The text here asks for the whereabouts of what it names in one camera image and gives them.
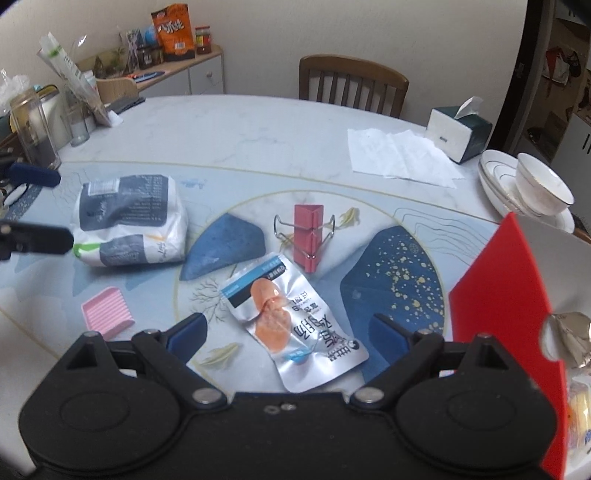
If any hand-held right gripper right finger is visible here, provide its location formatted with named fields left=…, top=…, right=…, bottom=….
left=351, top=313, right=509, bottom=410

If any yellow green lidded container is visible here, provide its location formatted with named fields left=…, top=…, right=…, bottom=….
left=30, top=83, right=70, bottom=151

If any white blue marble desktop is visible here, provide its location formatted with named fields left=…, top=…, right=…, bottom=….
left=0, top=95, right=591, bottom=480

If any gold foil snack bag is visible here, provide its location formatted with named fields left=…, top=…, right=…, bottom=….
left=547, top=311, right=591, bottom=370

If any wooden chair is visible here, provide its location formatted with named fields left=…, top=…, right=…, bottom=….
left=298, top=54, right=410, bottom=118

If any white wood sideboard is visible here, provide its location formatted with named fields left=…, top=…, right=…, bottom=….
left=76, top=45, right=226, bottom=104

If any crumpled clear plastic bag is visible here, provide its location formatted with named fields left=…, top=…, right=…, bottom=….
left=0, top=69, right=33, bottom=116

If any red white hanging bag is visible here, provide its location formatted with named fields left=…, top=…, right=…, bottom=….
left=544, top=46, right=583, bottom=86

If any pink binder clip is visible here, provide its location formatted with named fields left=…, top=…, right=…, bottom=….
left=272, top=203, right=337, bottom=273

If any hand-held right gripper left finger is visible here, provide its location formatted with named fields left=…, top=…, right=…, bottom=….
left=65, top=312, right=228, bottom=410

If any tall glass jar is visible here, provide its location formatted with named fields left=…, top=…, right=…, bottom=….
left=9, top=90, right=62, bottom=171

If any clear plastic noodle bag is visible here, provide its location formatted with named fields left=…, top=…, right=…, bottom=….
left=37, top=32, right=124, bottom=127

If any green white tissue box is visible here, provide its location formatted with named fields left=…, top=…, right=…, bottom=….
left=425, top=96, right=494, bottom=164

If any white paper napkin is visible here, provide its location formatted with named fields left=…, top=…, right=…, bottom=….
left=347, top=128, right=465, bottom=189

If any orange snack bag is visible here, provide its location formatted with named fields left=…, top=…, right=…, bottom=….
left=151, top=4, right=195, bottom=62

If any small drinking glass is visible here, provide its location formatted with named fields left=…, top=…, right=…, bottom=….
left=62, top=104, right=90, bottom=147

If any pink ribbed pad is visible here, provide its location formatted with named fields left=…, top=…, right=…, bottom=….
left=81, top=286, right=136, bottom=341

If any dark glass jar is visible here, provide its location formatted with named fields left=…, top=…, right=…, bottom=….
left=137, top=44, right=163, bottom=70

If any white grey food bag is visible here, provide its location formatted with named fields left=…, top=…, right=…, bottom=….
left=69, top=174, right=188, bottom=268

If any stack of plates with bowl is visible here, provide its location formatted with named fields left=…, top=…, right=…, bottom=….
left=480, top=149, right=573, bottom=217

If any clear packet yellow bun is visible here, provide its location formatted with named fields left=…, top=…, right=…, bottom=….
left=567, top=374, right=591, bottom=462

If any silver snack packet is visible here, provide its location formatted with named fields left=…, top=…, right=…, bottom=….
left=221, top=252, right=370, bottom=394

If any red cardboard box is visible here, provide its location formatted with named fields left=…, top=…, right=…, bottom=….
left=449, top=212, right=591, bottom=480

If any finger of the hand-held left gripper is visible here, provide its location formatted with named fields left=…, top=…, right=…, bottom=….
left=0, top=220, right=75, bottom=261
left=8, top=163, right=62, bottom=188

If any white bowl gold rim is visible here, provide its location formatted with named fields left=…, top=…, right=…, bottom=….
left=514, top=152, right=575, bottom=217

